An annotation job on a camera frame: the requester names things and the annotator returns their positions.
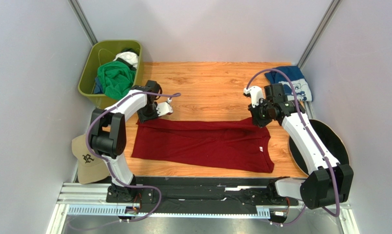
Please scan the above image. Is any dark red t-shirt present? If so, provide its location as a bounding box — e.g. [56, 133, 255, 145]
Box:
[131, 117, 274, 173]

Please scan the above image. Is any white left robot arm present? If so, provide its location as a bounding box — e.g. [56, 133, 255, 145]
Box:
[86, 80, 162, 194]

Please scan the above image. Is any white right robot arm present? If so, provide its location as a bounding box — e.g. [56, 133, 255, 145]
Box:
[243, 84, 354, 210]

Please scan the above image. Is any folded blue printed t-shirt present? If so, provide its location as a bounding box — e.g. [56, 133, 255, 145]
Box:
[264, 66, 313, 102]

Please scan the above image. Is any green t-shirt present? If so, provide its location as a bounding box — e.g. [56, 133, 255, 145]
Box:
[97, 61, 136, 100]

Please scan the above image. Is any black wide-brim hat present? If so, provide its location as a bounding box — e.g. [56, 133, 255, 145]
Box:
[288, 119, 350, 175]

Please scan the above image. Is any dark blue garment in basket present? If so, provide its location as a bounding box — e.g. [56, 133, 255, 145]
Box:
[93, 77, 104, 95]

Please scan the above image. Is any white garment in basket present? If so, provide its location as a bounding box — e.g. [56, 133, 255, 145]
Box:
[114, 51, 139, 69]

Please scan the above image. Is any green plastic laundry basket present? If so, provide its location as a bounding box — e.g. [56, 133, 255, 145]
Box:
[78, 40, 144, 109]

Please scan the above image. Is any beige bucket hat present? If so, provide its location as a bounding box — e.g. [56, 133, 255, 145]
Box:
[71, 134, 110, 184]

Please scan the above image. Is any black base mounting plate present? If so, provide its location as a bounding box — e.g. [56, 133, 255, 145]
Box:
[106, 176, 299, 215]

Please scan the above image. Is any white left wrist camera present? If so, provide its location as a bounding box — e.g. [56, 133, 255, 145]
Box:
[156, 98, 174, 117]

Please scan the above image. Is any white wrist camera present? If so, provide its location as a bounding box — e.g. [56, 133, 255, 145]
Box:
[156, 98, 174, 117]
[243, 86, 264, 108]

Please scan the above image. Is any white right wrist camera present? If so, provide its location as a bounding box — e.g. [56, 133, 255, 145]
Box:
[243, 86, 264, 108]

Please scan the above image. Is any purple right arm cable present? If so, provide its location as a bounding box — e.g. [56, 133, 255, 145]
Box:
[246, 68, 341, 226]

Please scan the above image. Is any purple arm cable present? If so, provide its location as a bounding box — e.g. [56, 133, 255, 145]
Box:
[85, 91, 182, 223]
[246, 68, 341, 226]

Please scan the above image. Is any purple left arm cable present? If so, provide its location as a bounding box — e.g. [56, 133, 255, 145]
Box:
[85, 91, 182, 223]

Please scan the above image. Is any aluminium frame rail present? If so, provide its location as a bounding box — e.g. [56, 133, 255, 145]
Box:
[47, 177, 359, 234]

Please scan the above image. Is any right aluminium corner post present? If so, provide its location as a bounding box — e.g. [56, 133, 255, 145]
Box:
[297, 0, 342, 69]

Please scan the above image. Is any aluminium corner post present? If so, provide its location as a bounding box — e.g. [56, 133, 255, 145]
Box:
[68, 0, 98, 46]
[297, 0, 342, 69]

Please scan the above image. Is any left aluminium corner post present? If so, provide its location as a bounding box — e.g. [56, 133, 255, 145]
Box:
[68, 0, 98, 46]

